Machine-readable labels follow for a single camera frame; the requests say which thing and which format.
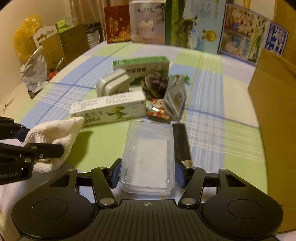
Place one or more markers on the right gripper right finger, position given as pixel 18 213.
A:
pixel 191 180

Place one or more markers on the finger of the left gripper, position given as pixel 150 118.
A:
pixel 11 130
pixel 33 150

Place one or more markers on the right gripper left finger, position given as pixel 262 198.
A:
pixel 104 180

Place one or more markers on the black comb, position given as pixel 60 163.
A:
pixel 182 150

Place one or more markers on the white cloth sock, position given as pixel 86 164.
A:
pixel 62 132

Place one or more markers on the clear plastic box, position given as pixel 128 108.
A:
pixel 148 161

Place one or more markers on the white green dinosaur medicine box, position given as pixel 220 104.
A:
pixel 109 109

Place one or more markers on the red snack wrapper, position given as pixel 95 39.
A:
pixel 156 109

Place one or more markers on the silver white tin case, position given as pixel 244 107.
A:
pixel 116 82

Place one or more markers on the checkered bed sheet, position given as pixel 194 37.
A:
pixel 221 124

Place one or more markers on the crumpled white plastic bag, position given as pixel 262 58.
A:
pixel 35 72

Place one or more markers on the yellow plastic bag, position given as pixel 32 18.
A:
pixel 23 38

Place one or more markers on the brown paper bag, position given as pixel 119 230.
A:
pixel 60 49

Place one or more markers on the brown cardboard box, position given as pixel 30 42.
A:
pixel 272 91

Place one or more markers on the pink brown curtain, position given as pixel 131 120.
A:
pixel 92 11

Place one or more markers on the blue cartoon milk carton box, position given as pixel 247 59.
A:
pixel 246 33

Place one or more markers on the red gift box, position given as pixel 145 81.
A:
pixel 117 20

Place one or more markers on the green blue milk carton box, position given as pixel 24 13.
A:
pixel 194 24

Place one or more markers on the white appliance box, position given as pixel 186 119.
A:
pixel 147 22

